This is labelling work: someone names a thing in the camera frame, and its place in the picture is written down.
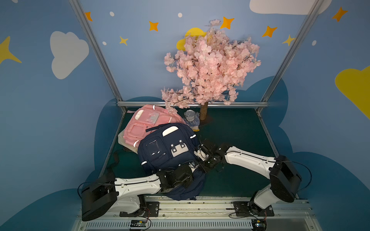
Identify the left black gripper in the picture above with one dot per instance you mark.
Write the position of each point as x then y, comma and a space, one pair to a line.
188, 169

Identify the navy blue backpack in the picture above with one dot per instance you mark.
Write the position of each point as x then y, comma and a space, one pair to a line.
167, 147

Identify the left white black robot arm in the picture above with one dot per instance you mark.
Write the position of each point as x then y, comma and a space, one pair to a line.
111, 194

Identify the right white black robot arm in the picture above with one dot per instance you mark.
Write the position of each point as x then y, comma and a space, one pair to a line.
284, 177

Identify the pink backpack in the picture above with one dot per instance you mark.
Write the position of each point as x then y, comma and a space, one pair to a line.
146, 117

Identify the left green circuit board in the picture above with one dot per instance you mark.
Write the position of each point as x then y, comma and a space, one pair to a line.
138, 224

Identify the green circuit board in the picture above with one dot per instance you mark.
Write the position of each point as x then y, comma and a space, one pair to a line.
138, 224
259, 225

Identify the right green circuit board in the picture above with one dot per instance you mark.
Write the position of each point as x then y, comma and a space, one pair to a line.
259, 225

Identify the pink cherry blossom tree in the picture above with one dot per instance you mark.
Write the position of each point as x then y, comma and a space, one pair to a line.
211, 66

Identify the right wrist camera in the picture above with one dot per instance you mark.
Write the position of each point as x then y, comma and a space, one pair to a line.
201, 154

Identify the aluminium rail base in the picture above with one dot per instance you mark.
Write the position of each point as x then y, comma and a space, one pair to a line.
208, 214

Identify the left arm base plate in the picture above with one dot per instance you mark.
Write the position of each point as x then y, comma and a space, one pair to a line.
151, 209

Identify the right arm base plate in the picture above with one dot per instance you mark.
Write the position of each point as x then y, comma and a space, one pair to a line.
247, 209

